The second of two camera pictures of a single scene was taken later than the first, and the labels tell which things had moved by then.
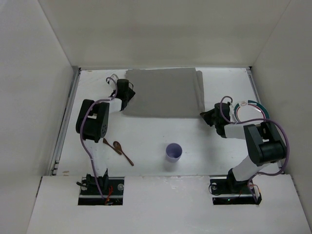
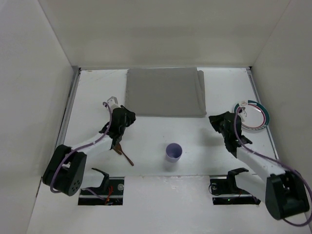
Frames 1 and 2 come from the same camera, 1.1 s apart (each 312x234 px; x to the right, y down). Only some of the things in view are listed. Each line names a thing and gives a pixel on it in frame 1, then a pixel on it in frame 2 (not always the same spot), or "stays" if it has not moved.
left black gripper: [129, 95] → [117, 140]
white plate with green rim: [249, 110] stays
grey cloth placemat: [172, 93] stays
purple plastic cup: [173, 151] stays
